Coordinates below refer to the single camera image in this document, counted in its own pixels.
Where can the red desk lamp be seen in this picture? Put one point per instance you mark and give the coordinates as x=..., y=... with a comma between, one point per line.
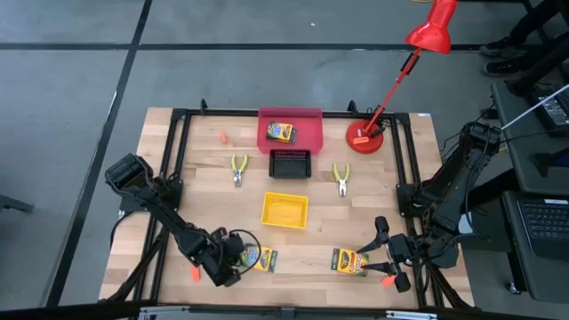
x=366, y=144

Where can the crayon box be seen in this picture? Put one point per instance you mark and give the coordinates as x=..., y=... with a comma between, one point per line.
x=281, y=132
x=266, y=258
x=349, y=262

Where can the person's shoe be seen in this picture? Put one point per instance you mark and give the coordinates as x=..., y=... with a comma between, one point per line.
x=502, y=67
x=502, y=46

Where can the white paper sheet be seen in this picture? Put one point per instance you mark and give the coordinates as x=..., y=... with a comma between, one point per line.
x=467, y=226

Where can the grey chair leg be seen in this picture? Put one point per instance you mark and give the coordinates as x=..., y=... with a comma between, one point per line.
x=15, y=204

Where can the orange eraser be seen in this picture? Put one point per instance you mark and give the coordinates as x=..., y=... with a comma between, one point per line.
x=387, y=281
x=194, y=273
x=223, y=137

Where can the black power adapter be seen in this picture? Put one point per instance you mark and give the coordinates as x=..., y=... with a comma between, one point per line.
x=490, y=114

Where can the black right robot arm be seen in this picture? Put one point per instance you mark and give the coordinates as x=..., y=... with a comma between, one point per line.
x=453, y=186

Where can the black crossbar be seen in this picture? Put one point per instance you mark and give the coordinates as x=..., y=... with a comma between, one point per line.
x=66, y=311

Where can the desk caster wheel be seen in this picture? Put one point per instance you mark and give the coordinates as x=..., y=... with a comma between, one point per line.
x=513, y=289

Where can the red plastic bin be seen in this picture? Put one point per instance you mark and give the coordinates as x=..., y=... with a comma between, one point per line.
x=306, y=133

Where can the black slotted basket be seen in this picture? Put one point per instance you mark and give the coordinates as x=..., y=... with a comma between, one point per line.
x=290, y=166

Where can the yellow slotted basket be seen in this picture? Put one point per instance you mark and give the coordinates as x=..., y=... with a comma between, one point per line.
x=284, y=211

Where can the black keyboard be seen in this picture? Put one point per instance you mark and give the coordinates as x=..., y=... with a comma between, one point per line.
x=558, y=111

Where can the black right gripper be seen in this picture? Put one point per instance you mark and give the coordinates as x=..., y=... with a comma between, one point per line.
x=402, y=251

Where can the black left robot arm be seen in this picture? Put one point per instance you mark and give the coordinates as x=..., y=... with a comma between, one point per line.
x=173, y=222

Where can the silver metal bracket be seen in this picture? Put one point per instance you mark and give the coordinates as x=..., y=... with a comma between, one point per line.
x=162, y=311
x=411, y=315

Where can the black desk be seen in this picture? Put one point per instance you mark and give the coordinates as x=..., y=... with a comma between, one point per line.
x=524, y=155
x=511, y=266

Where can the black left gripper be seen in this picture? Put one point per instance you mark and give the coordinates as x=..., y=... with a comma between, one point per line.
x=224, y=258

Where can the person's leg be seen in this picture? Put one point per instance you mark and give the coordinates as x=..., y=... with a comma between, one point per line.
x=533, y=22

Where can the white rod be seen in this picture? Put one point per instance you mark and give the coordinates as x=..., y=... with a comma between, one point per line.
x=538, y=106

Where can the black metal table frame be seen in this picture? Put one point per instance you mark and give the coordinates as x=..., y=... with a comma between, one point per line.
x=222, y=112

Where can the black laptop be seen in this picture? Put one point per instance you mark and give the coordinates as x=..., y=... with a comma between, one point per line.
x=547, y=222

